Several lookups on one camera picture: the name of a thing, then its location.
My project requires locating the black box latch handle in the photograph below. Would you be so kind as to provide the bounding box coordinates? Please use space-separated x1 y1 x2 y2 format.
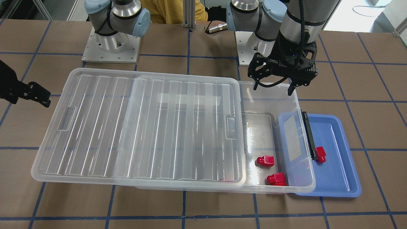
301 111 318 160

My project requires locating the red block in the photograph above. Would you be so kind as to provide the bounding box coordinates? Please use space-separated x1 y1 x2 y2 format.
266 172 287 186
316 146 327 163
256 155 275 167

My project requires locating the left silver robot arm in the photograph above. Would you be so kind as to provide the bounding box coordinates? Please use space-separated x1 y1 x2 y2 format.
226 0 340 96

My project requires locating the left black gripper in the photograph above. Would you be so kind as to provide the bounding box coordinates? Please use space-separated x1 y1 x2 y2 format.
248 32 319 96

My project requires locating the clear plastic storage box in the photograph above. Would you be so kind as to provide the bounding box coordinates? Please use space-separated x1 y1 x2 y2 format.
113 72 316 194

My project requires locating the person in yellow shirt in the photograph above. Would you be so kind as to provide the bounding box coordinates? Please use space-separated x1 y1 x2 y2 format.
140 0 208 24

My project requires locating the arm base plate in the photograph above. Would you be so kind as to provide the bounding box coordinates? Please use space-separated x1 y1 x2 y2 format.
235 31 275 66
82 28 141 64

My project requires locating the blue plastic tray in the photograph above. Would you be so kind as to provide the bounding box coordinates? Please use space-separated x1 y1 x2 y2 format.
278 112 362 198

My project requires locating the clear plastic box lid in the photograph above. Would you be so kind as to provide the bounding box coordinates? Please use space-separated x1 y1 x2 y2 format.
31 68 246 191

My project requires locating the aluminium frame post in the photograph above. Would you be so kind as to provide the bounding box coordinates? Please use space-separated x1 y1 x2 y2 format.
182 0 196 30

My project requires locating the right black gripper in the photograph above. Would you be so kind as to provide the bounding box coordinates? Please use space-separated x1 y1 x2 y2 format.
0 61 51 108

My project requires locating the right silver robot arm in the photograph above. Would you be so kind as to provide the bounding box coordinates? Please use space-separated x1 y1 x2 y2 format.
0 0 151 108

